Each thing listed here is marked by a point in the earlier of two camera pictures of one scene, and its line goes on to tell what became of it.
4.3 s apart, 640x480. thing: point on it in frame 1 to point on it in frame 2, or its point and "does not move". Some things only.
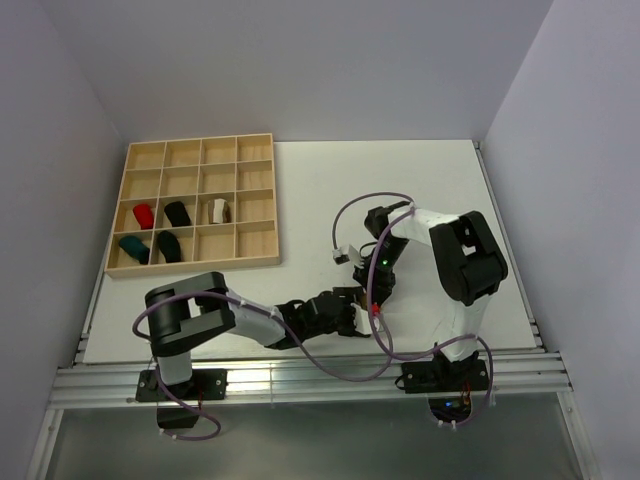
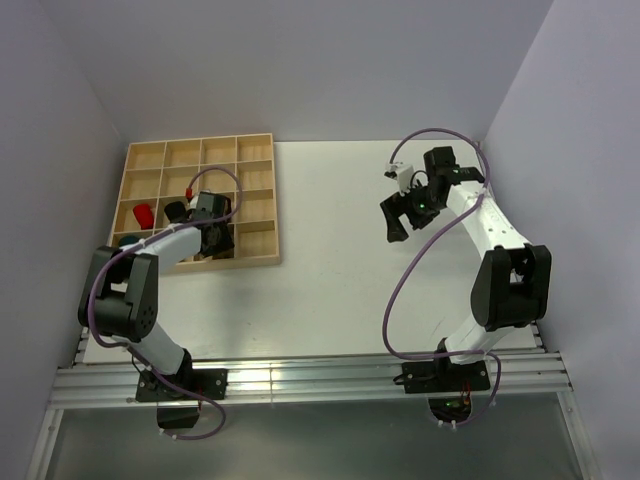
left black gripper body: [344, 323] to [224, 240]
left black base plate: [204, 385] does not move
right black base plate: [445, 376] does not move
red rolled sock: [144, 215] does not move
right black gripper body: [384, 276] to [421, 209]
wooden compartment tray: [196, 204] does not move
